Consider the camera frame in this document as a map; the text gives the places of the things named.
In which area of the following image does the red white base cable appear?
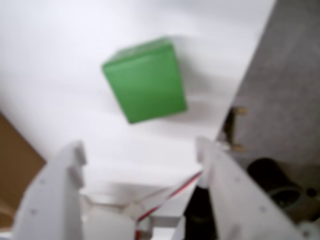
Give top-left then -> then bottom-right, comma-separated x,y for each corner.
134,170 -> 204,226

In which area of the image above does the table clamp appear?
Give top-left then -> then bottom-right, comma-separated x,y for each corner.
222,106 -> 249,153

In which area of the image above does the green cube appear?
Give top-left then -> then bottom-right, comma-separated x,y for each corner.
101,36 -> 188,125

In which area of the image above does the brown cardboard box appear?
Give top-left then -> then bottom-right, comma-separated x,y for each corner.
0,111 -> 48,232

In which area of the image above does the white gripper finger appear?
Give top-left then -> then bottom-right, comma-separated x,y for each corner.
195,136 -> 309,240
13,139 -> 88,240

